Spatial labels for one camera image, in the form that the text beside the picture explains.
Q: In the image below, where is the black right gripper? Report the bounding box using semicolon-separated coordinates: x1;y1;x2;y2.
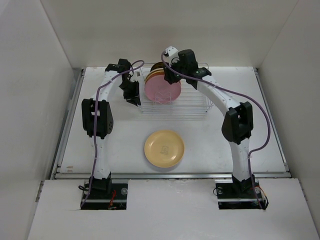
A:
162;57;187;85

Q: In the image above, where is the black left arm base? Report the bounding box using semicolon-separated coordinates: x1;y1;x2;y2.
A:
78;178;129;211

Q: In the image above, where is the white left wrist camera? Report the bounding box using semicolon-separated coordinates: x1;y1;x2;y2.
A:
131;70;141;82

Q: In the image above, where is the pink plastic plate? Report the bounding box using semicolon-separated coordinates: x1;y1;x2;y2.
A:
144;75;182;104

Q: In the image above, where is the aluminium table frame rail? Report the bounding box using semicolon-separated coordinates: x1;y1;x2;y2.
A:
34;66;308;203

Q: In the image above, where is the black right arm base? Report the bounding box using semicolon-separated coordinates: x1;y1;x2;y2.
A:
213;179;269;210

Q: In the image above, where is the yellow plastic plate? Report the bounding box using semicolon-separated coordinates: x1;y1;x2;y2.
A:
144;130;185;169

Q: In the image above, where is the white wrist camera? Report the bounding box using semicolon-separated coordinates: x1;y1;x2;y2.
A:
131;70;141;82
163;46;179;65

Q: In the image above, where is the yellow patterned plate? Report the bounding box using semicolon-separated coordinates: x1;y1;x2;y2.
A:
150;62;165;73

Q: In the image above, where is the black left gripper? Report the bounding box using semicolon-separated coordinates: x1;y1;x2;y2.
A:
119;79;141;107

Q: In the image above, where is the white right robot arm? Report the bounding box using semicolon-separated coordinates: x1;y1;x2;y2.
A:
161;46;254;198

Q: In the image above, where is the white wire dish rack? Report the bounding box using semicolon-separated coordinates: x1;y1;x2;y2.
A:
139;63;215;120

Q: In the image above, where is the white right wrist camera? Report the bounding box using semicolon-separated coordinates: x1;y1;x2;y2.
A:
163;46;179;65

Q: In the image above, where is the cream plastic plate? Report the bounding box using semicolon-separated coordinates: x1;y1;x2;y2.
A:
144;70;165;83

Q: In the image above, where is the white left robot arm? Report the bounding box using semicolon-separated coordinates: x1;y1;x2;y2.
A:
81;58;145;199

